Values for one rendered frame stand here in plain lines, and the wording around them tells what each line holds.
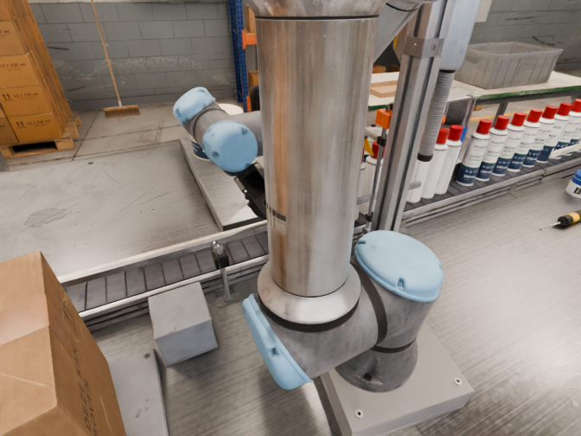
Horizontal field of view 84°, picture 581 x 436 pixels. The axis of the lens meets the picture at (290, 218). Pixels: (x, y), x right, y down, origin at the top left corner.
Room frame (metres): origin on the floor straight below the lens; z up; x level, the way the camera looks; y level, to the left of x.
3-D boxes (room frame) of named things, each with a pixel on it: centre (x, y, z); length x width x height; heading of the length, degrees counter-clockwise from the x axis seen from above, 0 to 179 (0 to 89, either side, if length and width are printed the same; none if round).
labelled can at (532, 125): (1.01, -0.76, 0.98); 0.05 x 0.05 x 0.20
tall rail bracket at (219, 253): (0.50, 0.15, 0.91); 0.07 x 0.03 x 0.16; 25
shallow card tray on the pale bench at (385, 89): (2.30, -0.68, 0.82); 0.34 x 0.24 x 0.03; 112
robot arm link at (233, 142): (0.51, 0.09, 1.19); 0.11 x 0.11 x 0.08; 28
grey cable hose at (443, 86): (0.68, -0.31, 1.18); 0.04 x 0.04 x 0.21
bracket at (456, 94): (0.97, -0.46, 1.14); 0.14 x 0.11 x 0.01; 115
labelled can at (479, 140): (0.91, -0.56, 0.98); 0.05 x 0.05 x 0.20
